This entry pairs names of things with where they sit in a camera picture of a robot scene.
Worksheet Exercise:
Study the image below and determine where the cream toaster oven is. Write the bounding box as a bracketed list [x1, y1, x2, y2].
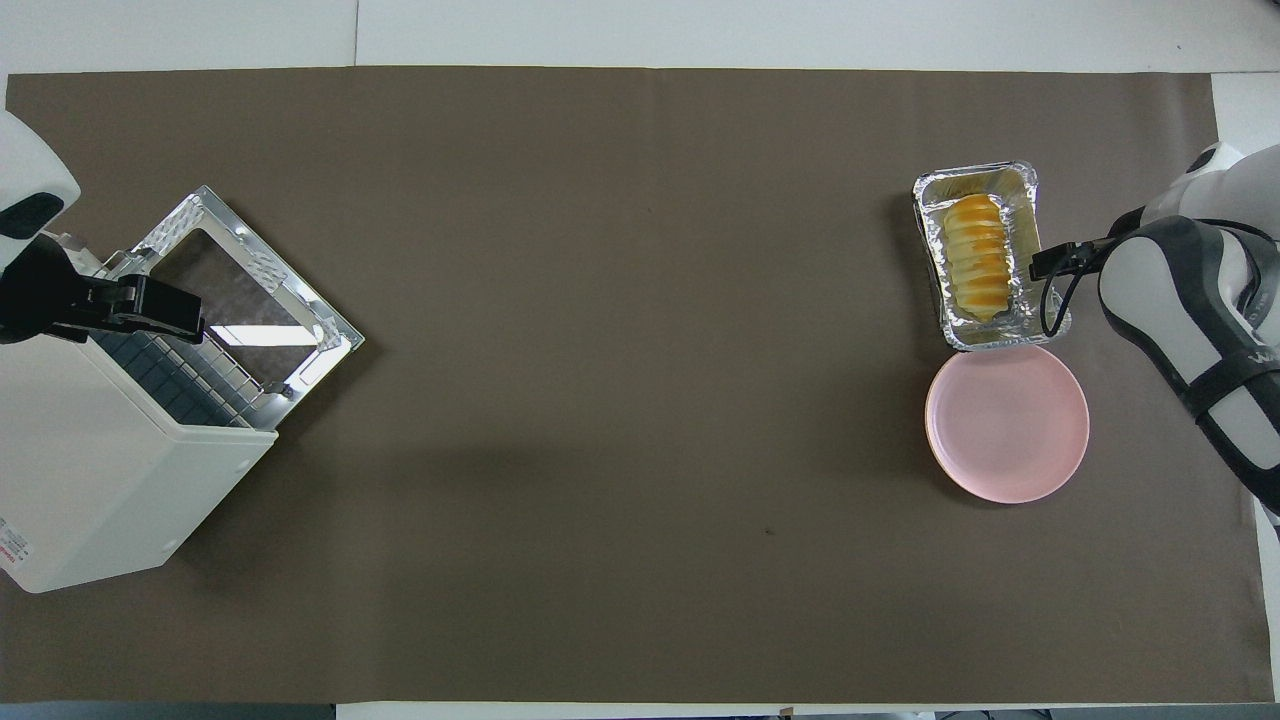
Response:
[0, 235, 279, 594]

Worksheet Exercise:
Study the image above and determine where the yellow ridged bread loaf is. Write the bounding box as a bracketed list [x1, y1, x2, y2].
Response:
[944, 194, 1013, 321]

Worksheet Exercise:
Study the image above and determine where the pink round plate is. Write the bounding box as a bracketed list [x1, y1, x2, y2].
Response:
[924, 343, 1091, 505]

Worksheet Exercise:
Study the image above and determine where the glass oven door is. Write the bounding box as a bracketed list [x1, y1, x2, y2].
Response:
[105, 185, 366, 401]

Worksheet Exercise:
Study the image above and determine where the silver foil baking tray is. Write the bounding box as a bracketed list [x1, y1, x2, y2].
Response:
[912, 160, 1073, 351]

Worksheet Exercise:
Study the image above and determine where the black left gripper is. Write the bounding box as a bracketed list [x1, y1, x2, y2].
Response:
[0, 235, 206, 346]

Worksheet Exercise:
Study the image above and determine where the brown table mat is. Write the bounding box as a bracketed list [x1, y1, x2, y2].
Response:
[0, 66, 1276, 706]

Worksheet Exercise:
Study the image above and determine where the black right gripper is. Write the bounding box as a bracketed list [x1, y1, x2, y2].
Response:
[1030, 207, 1151, 283]

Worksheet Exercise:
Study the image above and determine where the wire oven rack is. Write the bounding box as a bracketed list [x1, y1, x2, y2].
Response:
[90, 330, 291, 429]

